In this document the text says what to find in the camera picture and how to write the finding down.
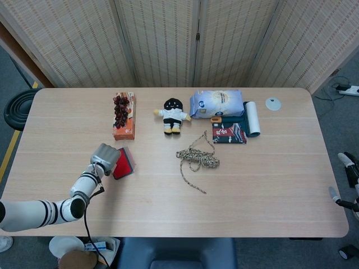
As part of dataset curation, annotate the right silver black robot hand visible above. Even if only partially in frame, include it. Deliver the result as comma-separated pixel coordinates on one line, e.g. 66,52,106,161
328,152,359,222

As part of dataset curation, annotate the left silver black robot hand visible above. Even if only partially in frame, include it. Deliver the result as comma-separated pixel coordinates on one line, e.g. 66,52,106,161
90,143,121,177

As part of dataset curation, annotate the red ink pad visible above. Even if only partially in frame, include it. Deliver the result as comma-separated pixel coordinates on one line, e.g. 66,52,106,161
112,146,138,180

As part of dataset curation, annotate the orange carton box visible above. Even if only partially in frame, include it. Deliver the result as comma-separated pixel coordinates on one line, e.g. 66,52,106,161
113,91,137,141

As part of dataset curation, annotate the dark red grape bunch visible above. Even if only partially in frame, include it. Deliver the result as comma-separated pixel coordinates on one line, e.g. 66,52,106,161
112,94,133,129

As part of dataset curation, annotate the black caster wheel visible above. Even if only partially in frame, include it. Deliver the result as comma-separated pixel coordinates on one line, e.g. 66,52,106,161
338,244,359,260

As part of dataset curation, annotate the black-headed plush doll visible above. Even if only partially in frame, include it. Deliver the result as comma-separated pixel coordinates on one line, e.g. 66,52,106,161
153,97,192,136

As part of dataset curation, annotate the small blue white box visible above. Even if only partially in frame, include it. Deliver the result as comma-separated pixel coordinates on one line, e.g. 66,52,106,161
84,241,108,252

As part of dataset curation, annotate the beige tote bag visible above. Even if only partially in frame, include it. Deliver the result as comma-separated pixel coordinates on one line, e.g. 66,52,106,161
81,236,121,267

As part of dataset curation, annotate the white round plate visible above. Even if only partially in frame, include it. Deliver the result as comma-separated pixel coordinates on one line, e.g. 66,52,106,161
49,236,86,257

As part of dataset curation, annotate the black round stool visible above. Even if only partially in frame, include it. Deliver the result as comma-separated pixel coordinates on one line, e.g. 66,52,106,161
3,89,40,131

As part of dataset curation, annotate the white power strip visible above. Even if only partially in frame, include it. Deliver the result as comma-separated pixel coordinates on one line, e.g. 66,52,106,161
338,85,359,97

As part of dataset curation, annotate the brown round wooden board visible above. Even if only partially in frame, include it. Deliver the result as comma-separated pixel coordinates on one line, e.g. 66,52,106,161
58,250,98,269

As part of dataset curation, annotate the dark blue chair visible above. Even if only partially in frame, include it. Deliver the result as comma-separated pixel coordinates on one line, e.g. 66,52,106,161
116,237,238,269

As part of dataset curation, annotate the blue white soft pack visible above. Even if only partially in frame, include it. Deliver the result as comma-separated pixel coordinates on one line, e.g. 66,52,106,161
189,89,245,119

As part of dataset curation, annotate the white round desk grommet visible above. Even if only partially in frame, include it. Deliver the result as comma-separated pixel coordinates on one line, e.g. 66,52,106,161
265,96,282,111

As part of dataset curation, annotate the red dark patterned packet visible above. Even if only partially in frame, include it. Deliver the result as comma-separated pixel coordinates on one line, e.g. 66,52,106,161
212,123,248,145

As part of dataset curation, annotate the bamboo folding screen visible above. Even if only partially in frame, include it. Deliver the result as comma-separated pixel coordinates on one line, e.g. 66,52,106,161
0,0,359,95

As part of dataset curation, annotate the white shoe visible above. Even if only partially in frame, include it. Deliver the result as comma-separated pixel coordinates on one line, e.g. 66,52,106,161
0,236,14,252

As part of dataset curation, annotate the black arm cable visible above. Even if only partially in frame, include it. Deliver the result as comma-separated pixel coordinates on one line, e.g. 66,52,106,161
82,204,111,269

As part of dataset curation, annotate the black floor cable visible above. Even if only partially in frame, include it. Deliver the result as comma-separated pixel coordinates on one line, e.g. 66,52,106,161
313,76,352,110

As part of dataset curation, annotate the braided beige rope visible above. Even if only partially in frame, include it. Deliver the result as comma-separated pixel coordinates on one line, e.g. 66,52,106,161
176,131,221,194

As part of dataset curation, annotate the white lint roller teal handle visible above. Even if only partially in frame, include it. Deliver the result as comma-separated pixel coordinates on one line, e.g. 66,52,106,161
210,100,261,138

